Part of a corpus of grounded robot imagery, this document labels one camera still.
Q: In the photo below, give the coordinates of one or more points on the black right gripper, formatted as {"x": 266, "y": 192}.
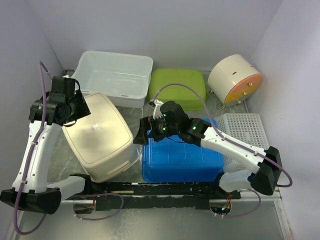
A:
{"x": 141, "y": 137}

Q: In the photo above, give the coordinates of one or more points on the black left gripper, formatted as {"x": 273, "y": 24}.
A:
{"x": 83, "y": 109}

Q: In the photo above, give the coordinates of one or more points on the blue plastic tub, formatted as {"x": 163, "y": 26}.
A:
{"x": 172, "y": 160}

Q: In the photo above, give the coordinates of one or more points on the cream perforated laundry basket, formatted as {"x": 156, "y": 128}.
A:
{"x": 102, "y": 141}

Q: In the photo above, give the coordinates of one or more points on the large white plastic tub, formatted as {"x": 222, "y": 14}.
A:
{"x": 123, "y": 78}

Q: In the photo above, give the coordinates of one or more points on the green plastic tray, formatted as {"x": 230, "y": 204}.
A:
{"x": 179, "y": 94}

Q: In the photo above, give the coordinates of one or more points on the white perforated plastic basket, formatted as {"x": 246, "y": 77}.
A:
{"x": 246, "y": 127}

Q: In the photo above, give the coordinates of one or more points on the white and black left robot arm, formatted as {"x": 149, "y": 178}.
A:
{"x": 31, "y": 191}

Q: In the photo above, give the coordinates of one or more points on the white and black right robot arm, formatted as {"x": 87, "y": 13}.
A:
{"x": 263, "y": 166}

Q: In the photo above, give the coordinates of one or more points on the yellow pencil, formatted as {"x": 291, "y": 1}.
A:
{"x": 123, "y": 192}

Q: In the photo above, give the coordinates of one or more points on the cream cylinder with orange lid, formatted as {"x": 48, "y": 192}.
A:
{"x": 233, "y": 80}

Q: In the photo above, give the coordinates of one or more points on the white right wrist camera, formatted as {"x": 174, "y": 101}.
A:
{"x": 156, "y": 104}

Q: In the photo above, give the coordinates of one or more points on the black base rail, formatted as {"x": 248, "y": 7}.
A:
{"x": 197, "y": 195}

